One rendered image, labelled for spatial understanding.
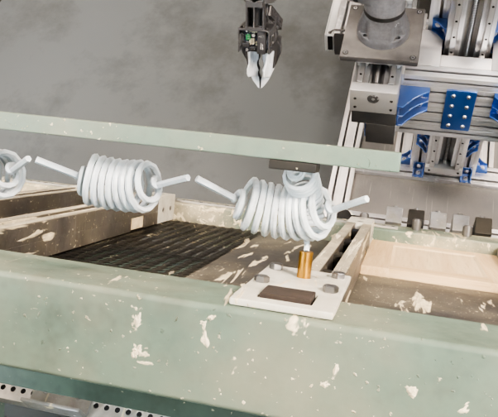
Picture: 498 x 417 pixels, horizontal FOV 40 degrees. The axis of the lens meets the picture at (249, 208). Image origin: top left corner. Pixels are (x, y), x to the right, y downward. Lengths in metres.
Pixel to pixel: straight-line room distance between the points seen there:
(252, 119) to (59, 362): 2.64
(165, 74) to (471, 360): 3.07
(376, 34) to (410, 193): 0.90
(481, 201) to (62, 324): 2.21
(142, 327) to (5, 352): 0.15
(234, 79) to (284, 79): 0.25
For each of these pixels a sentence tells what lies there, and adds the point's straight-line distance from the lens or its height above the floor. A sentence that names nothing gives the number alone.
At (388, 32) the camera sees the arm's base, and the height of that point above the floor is 1.09.
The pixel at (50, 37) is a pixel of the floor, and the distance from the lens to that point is 4.02.
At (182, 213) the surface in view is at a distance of 1.92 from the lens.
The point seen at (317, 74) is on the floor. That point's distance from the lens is 3.45.
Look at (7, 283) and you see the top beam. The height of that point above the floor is 1.87.
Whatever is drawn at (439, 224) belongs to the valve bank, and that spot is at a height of 0.77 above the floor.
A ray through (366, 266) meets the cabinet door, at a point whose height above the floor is 1.21.
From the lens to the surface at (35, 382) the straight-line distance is 1.01.
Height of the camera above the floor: 2.46
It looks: 56 degrees down
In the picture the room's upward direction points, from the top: 12 degrees counter-clockwise
